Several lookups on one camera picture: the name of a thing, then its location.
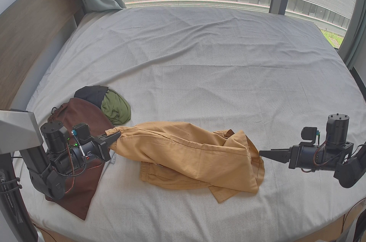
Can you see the black garment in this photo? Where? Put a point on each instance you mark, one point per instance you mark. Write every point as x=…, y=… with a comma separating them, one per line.
x=88, y=95

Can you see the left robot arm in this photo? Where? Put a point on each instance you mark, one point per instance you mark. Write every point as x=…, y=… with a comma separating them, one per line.
x=17, y=129

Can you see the tan shorts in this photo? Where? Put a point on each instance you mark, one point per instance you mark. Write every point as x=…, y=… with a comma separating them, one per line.
x=185, y=149

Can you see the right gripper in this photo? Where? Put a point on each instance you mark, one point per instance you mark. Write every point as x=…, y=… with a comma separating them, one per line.
x=306, y=158

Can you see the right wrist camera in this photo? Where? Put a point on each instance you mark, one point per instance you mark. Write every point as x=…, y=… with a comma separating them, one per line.
x=310, y=133

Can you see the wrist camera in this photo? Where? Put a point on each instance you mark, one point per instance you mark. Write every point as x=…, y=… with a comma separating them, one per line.
x=83, y=131
x=310, y=133

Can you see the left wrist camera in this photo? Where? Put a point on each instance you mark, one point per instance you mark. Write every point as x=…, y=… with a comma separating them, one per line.
x=83, y=131

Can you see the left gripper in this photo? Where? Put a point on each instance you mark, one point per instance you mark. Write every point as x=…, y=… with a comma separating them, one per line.
x=88, y=153

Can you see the green garment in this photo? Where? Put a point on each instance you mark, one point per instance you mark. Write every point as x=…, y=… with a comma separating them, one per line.
x=117, y=109

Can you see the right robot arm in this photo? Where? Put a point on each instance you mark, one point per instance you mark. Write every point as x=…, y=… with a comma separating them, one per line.
x=337, y=126

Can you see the brown shorts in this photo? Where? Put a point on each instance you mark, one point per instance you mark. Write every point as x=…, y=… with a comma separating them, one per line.
x=83, y=121

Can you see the pale blue garment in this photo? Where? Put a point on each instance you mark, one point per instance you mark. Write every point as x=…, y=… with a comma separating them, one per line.
x=113, y=159

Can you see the bed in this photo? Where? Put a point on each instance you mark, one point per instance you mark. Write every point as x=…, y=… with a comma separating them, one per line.
x=200, y=49

